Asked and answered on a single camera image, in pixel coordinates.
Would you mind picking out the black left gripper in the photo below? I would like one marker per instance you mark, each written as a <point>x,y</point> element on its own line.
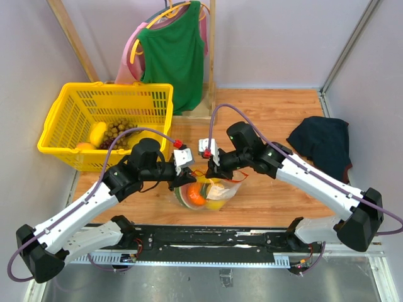
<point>186,177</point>

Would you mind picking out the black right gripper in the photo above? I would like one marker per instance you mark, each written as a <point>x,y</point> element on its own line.
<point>217,171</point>

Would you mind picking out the orange persimmon toy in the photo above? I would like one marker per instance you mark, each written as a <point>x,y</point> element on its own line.
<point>196,194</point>

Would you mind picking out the watermelon slice toy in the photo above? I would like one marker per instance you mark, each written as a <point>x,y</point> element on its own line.
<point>181,195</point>

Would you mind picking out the yellow lemon toy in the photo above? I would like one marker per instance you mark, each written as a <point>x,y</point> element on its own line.
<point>215,196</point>

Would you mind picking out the clear orange zip bag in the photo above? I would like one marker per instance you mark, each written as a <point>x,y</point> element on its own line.
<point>231,185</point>

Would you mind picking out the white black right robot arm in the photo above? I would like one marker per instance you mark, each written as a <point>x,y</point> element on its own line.
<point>357,214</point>

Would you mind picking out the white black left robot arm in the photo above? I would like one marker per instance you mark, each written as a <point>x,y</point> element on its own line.
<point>48,247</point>

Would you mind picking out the green tank top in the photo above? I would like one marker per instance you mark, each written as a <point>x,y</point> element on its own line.
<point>174,55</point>

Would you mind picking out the wooden clothes rack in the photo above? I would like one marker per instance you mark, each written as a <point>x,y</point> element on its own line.
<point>201,115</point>

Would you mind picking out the dark purple grape bunch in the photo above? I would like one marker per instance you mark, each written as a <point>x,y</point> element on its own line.
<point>105,145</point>

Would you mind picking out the green grape bunch toy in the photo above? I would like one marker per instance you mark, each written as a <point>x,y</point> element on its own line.
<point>115,129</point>

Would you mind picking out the yellow mango toy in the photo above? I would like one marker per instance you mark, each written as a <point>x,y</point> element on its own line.
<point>97,133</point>

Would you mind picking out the peach toy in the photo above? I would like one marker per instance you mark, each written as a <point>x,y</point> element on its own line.
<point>85,146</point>

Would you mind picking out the dark navy cloth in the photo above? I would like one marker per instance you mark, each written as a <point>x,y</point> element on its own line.
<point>325,142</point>

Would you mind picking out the pink shirt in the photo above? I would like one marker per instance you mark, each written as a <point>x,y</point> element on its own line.
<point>128,73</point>

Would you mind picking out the yellow plastic basket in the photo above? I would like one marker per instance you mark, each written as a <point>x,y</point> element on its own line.
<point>81,105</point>

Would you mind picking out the yellow clothes hanger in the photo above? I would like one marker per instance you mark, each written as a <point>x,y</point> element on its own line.
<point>169,13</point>

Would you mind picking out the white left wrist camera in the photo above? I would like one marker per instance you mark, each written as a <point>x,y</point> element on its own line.
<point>183,156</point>

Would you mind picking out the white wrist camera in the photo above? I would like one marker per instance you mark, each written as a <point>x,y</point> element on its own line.
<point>208,149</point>
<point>183,156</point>

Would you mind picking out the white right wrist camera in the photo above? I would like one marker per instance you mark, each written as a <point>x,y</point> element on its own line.
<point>208,149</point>

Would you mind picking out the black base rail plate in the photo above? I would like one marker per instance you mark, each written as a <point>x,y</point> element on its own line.
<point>218,245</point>

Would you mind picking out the aluminium frame post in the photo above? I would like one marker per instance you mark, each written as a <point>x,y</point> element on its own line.
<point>362,23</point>

